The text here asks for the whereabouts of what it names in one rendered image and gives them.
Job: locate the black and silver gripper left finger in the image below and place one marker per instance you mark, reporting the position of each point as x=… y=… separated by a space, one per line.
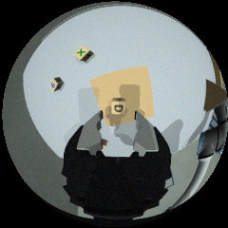
x=87 y=140

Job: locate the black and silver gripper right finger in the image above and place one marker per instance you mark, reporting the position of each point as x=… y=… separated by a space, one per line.
x=150 y=143

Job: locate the tan square mat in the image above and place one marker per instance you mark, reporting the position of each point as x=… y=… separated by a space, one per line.
x=133 y=84

